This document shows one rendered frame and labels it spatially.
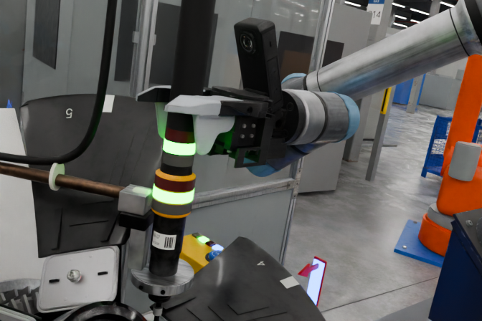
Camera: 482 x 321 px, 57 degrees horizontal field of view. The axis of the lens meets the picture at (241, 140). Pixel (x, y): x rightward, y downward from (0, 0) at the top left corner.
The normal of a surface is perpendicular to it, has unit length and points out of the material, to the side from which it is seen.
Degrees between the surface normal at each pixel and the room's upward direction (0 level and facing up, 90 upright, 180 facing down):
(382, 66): 98
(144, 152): 38
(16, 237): 50
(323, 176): 90
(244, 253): 14
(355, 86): 115
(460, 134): 96
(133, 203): 90
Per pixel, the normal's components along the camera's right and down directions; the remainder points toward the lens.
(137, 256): -0.15, 0.18
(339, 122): 0.72, 0.23
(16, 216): 0.65, -0.43
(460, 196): -0.46, 0.11
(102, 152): 0.04, -0.58
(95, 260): -0.18, -0.55
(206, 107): 0.55, 0.26
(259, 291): 0.31, -0.88
